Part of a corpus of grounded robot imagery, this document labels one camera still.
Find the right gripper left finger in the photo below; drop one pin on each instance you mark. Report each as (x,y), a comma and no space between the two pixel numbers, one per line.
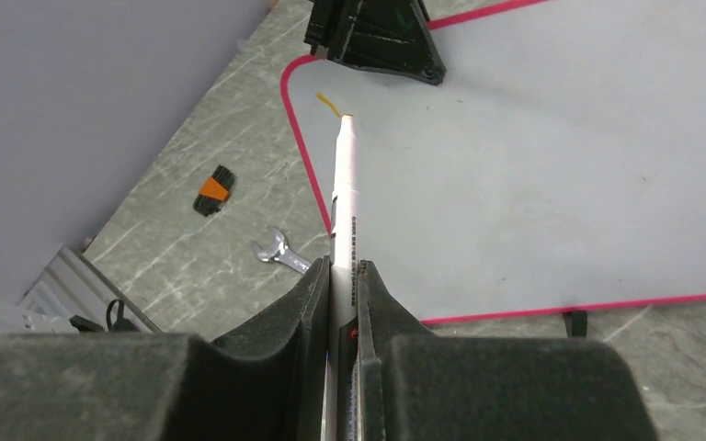
(263,380)

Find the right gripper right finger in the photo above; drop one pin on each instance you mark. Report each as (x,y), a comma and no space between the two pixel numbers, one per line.
(416,385)

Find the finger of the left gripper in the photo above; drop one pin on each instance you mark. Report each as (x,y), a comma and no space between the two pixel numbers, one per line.
(378,36)

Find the white marker pen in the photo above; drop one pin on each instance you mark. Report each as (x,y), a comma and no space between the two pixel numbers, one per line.
(343,320)

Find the whiteboard with red rim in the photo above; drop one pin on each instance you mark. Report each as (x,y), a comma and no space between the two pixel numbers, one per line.
(560,165)

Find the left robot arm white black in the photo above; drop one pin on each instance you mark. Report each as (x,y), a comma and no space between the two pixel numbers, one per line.
(175,256)

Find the black whiteboard clip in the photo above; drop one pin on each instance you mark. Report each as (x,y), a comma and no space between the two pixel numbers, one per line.
(575,323)

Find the silver combination wrench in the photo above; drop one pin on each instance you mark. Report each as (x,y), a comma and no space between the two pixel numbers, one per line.
(279,251)

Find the black orange eraser block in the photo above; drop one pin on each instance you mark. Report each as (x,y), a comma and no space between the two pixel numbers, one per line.
(215,191)

